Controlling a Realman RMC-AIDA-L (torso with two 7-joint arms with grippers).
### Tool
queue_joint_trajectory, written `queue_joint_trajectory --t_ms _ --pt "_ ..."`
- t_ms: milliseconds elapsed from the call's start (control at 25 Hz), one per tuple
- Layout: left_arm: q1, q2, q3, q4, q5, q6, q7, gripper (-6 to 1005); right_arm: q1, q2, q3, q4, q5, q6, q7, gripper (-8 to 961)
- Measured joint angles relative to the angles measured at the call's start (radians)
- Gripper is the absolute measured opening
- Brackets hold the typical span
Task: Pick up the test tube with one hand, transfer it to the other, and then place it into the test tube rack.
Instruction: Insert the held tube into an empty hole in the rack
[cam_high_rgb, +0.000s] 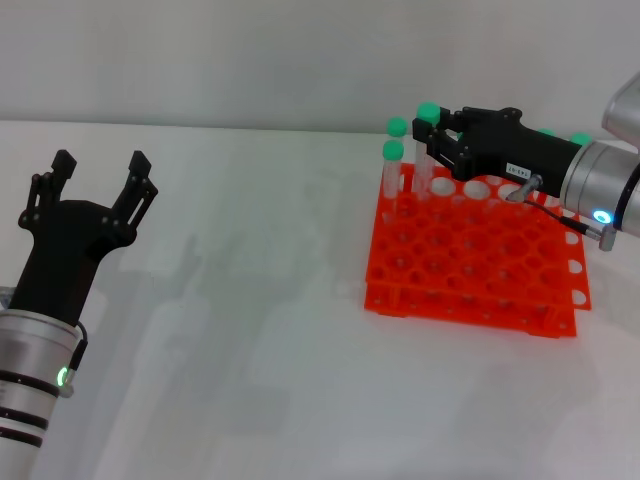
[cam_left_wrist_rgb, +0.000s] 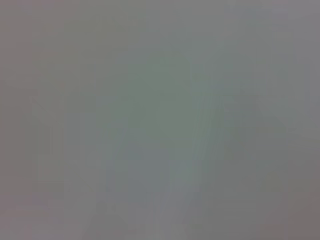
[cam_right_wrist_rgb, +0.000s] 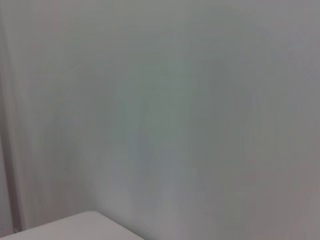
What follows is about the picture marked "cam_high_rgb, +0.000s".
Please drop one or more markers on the orange test tube rack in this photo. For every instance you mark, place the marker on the orange test tube rack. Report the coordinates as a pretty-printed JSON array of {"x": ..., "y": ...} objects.
[{"x": 480, "y": 250}]

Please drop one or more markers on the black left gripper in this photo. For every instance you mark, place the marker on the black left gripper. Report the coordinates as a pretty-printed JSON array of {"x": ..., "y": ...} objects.
[{"x": 65, "y": 250}]

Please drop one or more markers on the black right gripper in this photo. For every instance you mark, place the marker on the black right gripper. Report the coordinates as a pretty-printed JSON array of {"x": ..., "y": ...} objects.
[{"x": 505, "y": 145}]

